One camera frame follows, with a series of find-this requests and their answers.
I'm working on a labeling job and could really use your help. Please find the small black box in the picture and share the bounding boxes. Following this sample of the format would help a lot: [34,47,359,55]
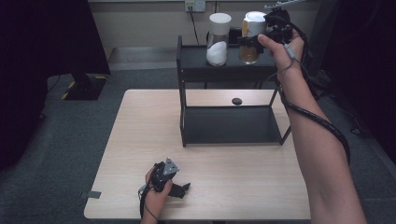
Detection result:
[228,27,245,45]

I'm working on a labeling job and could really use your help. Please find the black stand base, yellow tape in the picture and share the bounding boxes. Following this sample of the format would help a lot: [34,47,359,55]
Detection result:
[61,72,109,102]

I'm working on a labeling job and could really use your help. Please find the black power cord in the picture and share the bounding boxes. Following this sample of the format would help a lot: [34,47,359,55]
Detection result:
[187,5,201,47]

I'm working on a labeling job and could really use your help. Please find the black sheathed cable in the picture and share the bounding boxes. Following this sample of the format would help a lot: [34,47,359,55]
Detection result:
[279,19,352,166]

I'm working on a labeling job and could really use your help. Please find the black floor cable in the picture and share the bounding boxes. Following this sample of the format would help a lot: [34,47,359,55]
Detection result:
[311,69,372,138]

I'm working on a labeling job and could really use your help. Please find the glass jar of brown powder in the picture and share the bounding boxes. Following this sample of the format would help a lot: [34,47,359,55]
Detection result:
[238,10,268,65]

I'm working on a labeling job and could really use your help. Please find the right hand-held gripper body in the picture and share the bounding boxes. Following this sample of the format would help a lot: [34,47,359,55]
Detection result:
[263,0,308,45]

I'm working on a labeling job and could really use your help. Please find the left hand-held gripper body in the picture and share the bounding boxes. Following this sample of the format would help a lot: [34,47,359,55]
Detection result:
[149,157,181,193]

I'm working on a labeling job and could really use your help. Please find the glass jar of white powder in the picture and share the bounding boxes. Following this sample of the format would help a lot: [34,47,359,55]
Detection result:
[205,12,233,67]

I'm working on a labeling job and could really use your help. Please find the white wall socket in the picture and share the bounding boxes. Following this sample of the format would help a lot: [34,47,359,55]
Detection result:
[184,0,207,13]

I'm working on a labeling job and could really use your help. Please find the person's left hand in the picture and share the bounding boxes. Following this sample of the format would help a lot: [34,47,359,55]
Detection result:
[141,167,174,221]

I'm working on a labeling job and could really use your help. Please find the thin dark cable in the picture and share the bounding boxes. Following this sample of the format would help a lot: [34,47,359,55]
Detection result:
[137,182,160,223]

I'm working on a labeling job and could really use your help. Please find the grey tape strip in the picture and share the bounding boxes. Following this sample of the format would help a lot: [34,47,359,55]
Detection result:
[78,190,103,201]

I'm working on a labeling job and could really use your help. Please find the person's right hand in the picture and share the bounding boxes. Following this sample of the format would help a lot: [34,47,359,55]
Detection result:
[257,29,305,84]

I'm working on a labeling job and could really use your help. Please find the black metal two-tier rack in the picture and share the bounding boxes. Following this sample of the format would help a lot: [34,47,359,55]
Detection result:
[176,35,292,148]

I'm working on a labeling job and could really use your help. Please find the dark curtain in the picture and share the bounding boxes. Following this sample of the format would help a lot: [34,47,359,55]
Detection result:
[0,0,112,173]
[320,0,396,157]

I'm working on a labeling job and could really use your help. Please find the thin grey cable with plug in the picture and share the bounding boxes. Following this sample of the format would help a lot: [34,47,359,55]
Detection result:
[262,42,296,90]

